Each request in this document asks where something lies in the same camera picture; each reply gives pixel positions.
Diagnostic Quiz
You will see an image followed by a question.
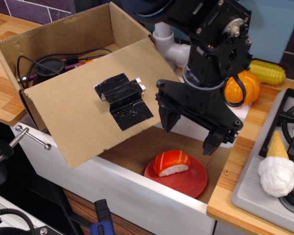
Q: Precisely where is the red plate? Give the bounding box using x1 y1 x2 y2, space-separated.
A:
144 156 208 198

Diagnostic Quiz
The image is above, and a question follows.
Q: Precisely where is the white block under tape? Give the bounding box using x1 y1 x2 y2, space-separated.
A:
100 78 146 100

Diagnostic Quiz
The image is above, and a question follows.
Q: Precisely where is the yellow toy corn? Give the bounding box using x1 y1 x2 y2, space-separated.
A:
250 59 286 85

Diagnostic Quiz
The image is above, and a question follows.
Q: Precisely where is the blue black clamp handle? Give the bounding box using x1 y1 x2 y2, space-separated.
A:
90 199 116 235

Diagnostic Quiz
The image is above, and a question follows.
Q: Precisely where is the orange toy pumpkin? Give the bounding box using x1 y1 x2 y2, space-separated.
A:
223 70 261 106

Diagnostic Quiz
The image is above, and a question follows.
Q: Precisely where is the brown cardboard box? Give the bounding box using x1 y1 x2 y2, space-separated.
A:
0 3 178 168

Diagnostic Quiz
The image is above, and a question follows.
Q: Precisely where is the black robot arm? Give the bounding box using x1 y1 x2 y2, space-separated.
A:
122 0 252 155

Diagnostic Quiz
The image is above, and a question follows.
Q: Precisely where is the black braided cable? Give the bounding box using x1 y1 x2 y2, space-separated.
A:
0 199 36 235

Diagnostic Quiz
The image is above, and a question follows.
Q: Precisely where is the black stove grate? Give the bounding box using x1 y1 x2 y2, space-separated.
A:
259 88 294 162

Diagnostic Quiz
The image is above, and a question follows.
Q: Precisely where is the black tape patch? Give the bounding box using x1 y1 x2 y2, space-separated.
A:
94 73 153 131

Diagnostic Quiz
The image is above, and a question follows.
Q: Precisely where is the light blue box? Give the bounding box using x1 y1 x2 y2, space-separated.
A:
239 0 294 64

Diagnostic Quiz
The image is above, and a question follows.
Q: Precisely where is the salmon sushi toy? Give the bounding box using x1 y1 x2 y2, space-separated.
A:
152 150 191 177

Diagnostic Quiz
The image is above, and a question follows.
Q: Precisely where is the toy ice cream cone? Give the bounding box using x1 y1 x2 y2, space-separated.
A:
258 130 294 197

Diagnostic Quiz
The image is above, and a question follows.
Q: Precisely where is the white toy sink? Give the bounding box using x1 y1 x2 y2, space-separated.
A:
11 66 250 235

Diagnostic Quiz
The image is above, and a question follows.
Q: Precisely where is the black round device in box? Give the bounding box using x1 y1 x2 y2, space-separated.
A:
33 58 65 85

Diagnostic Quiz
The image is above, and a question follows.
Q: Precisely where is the black cable in box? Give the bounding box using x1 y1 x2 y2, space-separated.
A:
16 47 113 89

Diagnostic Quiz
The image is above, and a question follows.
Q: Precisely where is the metal clamp screw handle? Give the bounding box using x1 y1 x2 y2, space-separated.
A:
9 125 51 151

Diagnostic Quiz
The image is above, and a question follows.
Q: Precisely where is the toy stove top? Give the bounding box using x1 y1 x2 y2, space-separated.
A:
232 92 294 233

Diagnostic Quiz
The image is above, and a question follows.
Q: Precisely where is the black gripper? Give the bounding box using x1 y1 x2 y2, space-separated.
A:
156 79 243 156

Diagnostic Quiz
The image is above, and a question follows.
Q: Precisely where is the white toy faucet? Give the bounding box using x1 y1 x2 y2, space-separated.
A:
152 22 191 69

